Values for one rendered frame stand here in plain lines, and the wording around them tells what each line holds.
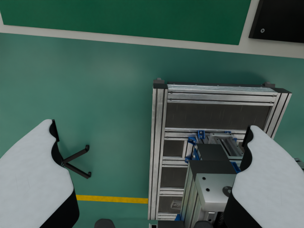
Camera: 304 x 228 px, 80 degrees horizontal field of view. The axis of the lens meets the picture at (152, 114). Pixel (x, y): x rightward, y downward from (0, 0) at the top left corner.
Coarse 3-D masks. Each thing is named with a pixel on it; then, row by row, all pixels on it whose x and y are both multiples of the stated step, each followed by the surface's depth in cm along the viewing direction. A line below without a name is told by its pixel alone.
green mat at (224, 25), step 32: (0, 0) 44; (32, 0) 44; (64, 0) 44; (96, 0) 44; (128, 0) 44; (160, 0) 44; (192, 0) 44; (224, 0) 44; (96, 32) 47; (128, 32) 47; (160, 32) 47; (192, 32) 47; (224, 32) 47
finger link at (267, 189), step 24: (264, 144) 10; (240, 168) 10; (264, 168) 8; (288, 168) 8; (240, 192) 7; (264, 192) 7; (288, 192) 7; (240, 216) 7; (264, 216) 6; (288, 216) 6
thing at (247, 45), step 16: (256, 0) 44; (0, 16) 46; (0, 32) 47; (16, 32) 47; (32, 32) 47; (48, 32) 47; (64, 32) 47; (80, 32) 47; (192, 48) 49; (208, 48) 49; (224, 48) 49; (240, 48) 49; (256, 48) 49; (272, 48) 50; (288, 48) 50
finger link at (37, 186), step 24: (48, 120) 11; (24, 144) 9; (48, 144) 9; (0, 168) 8; (24, 168) 8; (48, 168) 8; (0, 192) 6; (24, 192) 7; (48, 192) 7; (72, 192) 7; (0, 216) 6; (24, 216) 6; (48, 216) 6; (72, 216) 7
